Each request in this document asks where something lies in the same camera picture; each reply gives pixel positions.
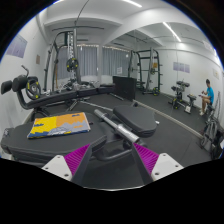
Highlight exercise bike at right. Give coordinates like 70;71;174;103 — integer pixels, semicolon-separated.
201;95;224;160

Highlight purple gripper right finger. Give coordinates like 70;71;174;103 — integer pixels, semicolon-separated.
132;143;183;185

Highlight exercise machine by wall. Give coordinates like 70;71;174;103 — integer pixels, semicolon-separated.
170;81;197;114

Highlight black seat pad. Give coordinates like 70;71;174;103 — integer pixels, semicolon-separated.
113;105;157;138

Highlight silver barbell bar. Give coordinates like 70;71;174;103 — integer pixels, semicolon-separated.
94;109;139;143

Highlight cable machine with weights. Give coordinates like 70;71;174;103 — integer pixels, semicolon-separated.
43;28;101;91

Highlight black plyo box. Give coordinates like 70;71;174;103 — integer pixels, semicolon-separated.
113;76;136;101

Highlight purple wall poster left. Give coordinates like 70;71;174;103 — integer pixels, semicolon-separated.
6;35;27;58

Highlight grey window curtains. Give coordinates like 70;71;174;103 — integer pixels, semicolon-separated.
57;45;130;79

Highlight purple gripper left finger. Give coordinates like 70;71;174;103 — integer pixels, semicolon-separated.
42;144;92;186

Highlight black padded bench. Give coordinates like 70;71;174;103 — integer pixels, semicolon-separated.
0;113;107;166

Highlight wall posters right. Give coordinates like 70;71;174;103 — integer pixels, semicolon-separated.
173;62;190;73

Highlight black power rack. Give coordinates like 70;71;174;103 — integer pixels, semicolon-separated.
128;48;162;96

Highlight person in blue shirt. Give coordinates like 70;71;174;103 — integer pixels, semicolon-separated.
200;79;214;116

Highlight black incline weight bench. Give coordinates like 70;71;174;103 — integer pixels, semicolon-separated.
1;75;115;116

